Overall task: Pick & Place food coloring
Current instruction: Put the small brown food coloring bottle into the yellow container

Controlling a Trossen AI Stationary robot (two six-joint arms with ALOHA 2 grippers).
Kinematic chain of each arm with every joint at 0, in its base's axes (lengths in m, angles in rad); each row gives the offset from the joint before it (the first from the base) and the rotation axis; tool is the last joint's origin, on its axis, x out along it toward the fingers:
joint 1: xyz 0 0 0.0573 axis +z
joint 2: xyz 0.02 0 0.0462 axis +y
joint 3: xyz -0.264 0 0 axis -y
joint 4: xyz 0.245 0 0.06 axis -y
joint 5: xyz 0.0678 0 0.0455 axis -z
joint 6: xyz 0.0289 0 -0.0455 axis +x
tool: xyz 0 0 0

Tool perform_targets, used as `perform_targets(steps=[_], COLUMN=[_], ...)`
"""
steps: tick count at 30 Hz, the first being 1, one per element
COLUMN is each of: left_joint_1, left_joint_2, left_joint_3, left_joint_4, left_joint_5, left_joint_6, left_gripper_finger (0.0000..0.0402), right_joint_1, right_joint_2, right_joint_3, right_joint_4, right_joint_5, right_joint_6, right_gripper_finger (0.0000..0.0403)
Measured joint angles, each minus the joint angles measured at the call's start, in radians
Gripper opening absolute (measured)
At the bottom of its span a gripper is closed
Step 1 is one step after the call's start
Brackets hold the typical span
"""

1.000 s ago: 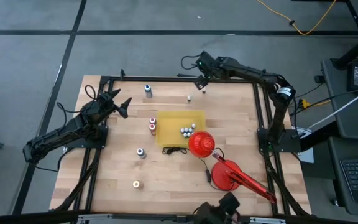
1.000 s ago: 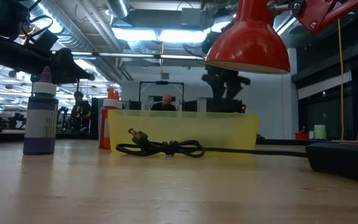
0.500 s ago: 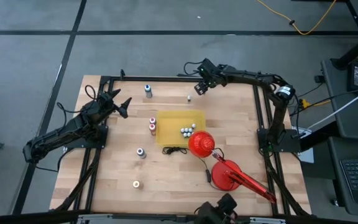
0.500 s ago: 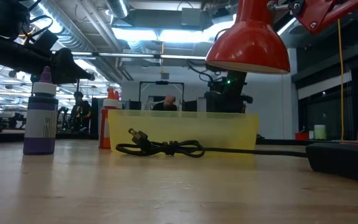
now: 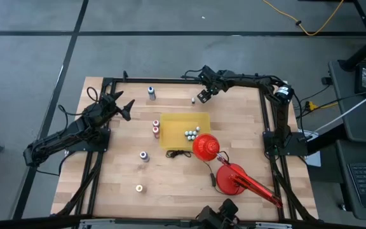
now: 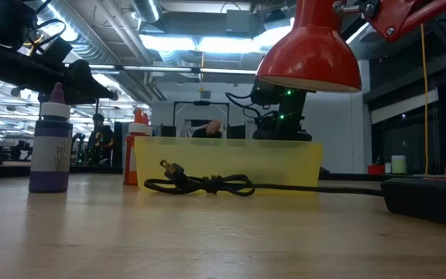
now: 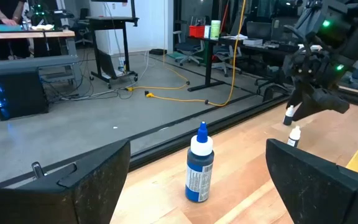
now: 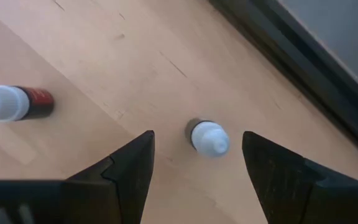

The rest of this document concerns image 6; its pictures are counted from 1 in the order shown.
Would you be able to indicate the small white box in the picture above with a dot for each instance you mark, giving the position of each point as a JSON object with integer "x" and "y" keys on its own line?
{"x": 388, "y": 168}

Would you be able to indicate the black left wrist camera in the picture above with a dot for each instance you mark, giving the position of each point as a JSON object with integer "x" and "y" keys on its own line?
{"x": 56, "y": 50}

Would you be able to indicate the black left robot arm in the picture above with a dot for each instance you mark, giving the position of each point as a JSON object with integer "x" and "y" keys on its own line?
{"x": 6, "y": 66}

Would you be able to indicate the green wipes canister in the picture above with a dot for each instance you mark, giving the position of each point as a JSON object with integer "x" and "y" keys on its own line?
{"x": 398, "y": 164}

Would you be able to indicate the linear ceiling light fixture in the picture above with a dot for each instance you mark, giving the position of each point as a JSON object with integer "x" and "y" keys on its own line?
{"x": 161, "y": 68}

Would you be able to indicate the orange food coloring bottle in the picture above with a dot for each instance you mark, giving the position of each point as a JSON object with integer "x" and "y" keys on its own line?
{"x": 130, "y": 162}

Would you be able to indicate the black computer monitor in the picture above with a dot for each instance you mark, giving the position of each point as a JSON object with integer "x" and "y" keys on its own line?
{"x": 237, "y": 131}
{"x": 168, "y": 131}

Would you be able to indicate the red desk lamp shade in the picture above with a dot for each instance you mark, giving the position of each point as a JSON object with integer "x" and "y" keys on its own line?
{"x": 308, "y": 58}

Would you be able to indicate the red storage bin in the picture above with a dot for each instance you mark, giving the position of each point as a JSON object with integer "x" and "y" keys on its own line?
{"x": 376, "y": 169}

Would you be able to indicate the seated person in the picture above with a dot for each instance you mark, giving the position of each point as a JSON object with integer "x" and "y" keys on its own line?
{"x": 211, "y": 129}

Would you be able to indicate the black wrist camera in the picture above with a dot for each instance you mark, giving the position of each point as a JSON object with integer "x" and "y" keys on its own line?
{"x": 265, "y": 95}
{"x": 56, "y": 50}

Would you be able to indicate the black desk lamp base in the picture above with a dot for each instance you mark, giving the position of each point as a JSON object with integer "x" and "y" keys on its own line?
{"x": 432, "y": 201}

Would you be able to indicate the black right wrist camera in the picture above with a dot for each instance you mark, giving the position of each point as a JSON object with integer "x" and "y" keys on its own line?
{"x": 265, "y": 95}

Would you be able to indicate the maroon food coloring bottle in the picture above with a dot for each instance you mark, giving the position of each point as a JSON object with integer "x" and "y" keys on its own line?
{"x": 146, "y": 118}

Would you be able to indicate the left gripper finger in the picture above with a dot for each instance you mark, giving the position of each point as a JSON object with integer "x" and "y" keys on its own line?
{"x": 103, "y": 93}

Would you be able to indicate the standing person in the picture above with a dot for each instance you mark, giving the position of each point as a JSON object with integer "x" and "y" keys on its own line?
{"x": 101, "y": 139}

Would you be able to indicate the grey square wall panel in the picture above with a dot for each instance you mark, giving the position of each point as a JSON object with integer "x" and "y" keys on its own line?
{"x": 205, "y": 94}

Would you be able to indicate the tall black cabinet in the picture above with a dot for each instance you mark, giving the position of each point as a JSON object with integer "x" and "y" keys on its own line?
{"x": 117, "y": 147}

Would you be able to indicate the purple food coloring bottle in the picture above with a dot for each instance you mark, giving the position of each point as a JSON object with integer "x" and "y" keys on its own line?
{"x": 50, "y": 155}

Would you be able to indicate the yellow translucent plastic bin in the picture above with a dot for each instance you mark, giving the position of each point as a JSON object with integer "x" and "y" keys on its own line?
{"x": 246, "y": 162}

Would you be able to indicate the black robot station frame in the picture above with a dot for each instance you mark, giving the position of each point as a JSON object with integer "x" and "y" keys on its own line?
{"x": 201, "y": 103}

